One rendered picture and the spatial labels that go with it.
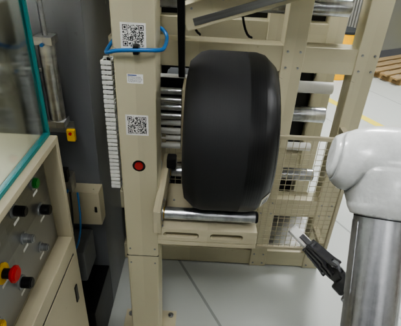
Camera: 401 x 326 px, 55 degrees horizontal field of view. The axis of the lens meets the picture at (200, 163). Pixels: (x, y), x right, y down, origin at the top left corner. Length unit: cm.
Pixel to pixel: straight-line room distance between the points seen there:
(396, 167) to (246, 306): 166
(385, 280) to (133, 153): 89
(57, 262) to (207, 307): 117
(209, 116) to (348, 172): 48
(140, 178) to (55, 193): 31
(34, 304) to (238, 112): 77
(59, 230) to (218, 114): 64
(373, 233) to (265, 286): 167
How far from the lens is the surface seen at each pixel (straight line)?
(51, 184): 124
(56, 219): 133
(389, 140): 78
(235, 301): 231
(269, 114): 113
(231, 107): 112
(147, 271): 172
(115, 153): 138
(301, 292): 244
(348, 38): 571
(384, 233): 79
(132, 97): 126
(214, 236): 144
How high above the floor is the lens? 180
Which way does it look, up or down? 32 degrees down
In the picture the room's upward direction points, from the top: 3 degrees clockwise
